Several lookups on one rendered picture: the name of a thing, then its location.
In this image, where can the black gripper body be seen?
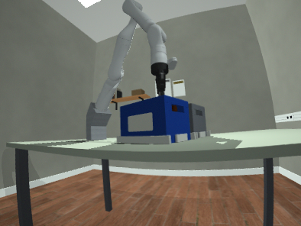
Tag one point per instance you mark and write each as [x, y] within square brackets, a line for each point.
[157, 68]

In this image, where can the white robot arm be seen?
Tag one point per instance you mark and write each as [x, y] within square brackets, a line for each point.
[157, 52]

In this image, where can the blue divided crate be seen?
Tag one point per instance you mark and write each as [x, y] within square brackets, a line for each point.
[154, 117]

